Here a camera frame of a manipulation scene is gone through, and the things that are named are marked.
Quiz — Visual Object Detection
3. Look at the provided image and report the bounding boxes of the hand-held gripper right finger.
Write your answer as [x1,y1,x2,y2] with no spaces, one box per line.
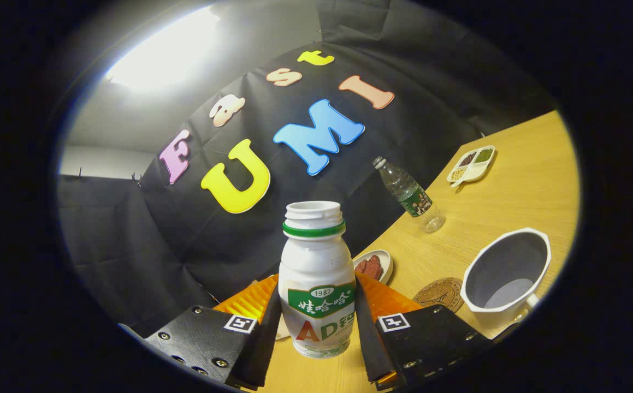
[354,271,494,391]

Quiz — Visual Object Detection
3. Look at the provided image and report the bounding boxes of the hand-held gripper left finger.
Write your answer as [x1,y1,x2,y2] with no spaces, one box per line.
[120,273,283,391]

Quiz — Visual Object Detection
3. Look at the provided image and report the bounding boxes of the round cork coaster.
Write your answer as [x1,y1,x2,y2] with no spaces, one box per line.
[412,277,465,313]

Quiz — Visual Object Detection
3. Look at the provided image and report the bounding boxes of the white juice bottle green label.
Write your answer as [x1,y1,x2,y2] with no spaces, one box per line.
[278,200,357,359]

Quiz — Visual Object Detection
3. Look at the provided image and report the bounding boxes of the white cup with wooden handle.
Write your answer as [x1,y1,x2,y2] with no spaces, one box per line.
[460,228,552,330]

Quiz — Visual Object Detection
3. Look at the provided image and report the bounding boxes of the clear plastic water bottle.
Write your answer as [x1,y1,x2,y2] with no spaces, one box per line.
[372,156,446,234]

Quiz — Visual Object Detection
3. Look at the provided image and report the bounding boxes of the round plate with red food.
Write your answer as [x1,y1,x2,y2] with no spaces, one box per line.
[352,249,394,285]

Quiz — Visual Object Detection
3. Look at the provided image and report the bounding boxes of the black backdrop cloth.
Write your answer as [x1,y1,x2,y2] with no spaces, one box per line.
[57,0,563,339]

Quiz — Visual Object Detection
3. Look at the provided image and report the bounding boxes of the white divided dish of beans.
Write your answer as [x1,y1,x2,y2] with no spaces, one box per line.
[447,145,496,188]

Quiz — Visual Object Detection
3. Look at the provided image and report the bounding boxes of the wooden table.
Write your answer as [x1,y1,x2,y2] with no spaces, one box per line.
[251,109,582,393]

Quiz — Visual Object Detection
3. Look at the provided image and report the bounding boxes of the ceiling light panel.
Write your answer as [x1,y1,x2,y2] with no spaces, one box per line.
[106,8,221,91]

